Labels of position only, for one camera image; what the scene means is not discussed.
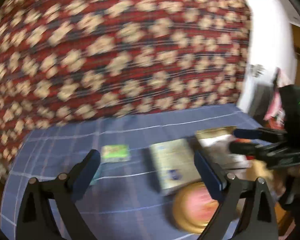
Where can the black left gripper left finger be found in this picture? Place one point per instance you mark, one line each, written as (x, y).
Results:
(35, 217)

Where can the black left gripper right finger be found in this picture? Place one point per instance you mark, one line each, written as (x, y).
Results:
(257, 220)

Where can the blue plaid tablecloth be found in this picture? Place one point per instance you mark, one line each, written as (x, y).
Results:
(125, 202)

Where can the pink hanging clothes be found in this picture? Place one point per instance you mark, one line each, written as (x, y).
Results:
(275, 106)

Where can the wall power outlet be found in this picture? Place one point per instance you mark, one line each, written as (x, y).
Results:
(256, 70)

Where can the light blue rubber glove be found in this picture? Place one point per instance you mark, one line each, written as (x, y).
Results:
(96, 176)

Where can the red floral plaid quilt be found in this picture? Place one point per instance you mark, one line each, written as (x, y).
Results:
(68, 60)

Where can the green white tissue packet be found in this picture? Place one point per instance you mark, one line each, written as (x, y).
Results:
(115, 153)

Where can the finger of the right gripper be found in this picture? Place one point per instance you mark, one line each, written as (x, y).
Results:
(261, 133)
(258, 151)

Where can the round gold tin lid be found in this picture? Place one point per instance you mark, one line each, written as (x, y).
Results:
(193, 208)

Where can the white blue tissue box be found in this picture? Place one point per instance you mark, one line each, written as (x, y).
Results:
(174, 165)

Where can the gold metal tin box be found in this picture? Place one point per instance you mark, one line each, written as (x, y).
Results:
(214, 132)

